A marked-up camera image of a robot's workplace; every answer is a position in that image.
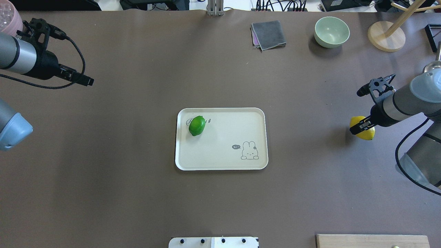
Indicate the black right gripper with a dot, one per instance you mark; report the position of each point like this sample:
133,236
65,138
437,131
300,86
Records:
378,115

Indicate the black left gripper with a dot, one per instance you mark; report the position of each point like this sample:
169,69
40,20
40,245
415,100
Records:
47,64

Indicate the yellow lemon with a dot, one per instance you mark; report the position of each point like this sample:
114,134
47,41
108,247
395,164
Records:
367,135

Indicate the green lime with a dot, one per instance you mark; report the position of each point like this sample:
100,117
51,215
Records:
197,125

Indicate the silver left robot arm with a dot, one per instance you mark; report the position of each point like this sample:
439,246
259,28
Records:
13,126

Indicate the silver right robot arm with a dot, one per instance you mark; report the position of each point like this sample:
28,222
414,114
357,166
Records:
418,153

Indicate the white rabbit print tray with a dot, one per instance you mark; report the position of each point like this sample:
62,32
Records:
233,139

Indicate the pink ice bucket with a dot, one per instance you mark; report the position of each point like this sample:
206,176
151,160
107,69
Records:
10,19

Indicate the wooden cup tree stand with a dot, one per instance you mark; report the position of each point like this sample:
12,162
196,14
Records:
388,36

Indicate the light green bowl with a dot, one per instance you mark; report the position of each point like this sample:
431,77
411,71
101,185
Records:
331,32

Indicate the bamboo cutting board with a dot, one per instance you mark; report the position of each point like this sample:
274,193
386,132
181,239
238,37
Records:
371,241

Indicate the grey folded cloth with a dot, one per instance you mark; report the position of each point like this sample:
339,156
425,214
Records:
268,35

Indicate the aluminium frame post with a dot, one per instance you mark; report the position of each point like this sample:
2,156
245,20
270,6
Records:
215,7

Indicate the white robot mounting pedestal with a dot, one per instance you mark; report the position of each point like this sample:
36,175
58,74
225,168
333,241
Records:
214,242

